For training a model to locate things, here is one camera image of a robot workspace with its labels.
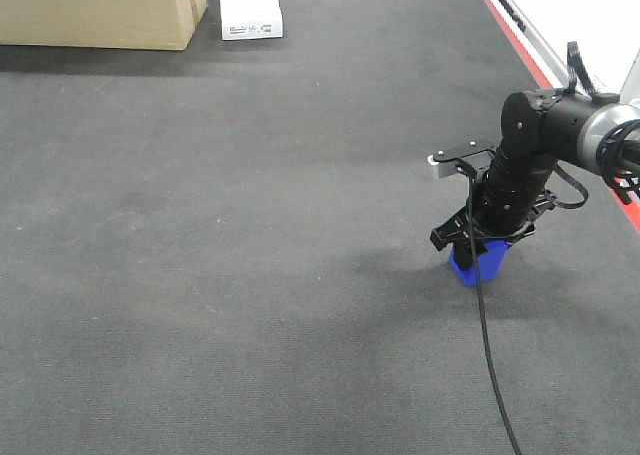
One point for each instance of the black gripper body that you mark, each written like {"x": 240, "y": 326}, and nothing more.
{"x": 495, "y": 211}

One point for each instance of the white glass guard panel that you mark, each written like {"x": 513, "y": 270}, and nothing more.
{"x": 575, "y": 20}

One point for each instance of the large cardboard box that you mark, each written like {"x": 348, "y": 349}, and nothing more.
{"x": 166, "y": 25}

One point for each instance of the long white flat box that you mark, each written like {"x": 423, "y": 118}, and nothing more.
{"x": 250, "y": 19}

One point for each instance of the blue plastic bottle part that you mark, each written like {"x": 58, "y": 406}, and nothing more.
{"x": 490, "y": 256}

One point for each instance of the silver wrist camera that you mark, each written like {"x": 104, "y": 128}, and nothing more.
{"x": 472, "y": 157}

